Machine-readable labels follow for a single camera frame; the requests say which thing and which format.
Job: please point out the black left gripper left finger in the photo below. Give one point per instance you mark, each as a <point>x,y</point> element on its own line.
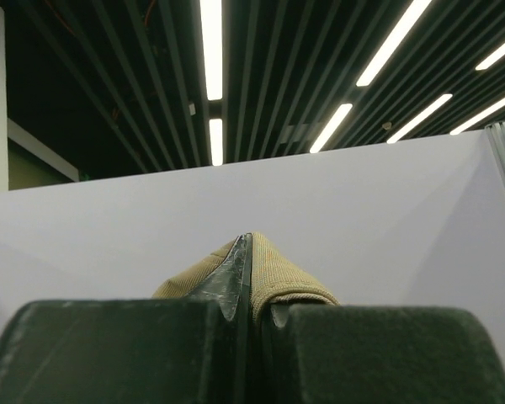
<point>191,349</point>

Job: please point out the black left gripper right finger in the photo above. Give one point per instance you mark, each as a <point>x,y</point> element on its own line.
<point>379,354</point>

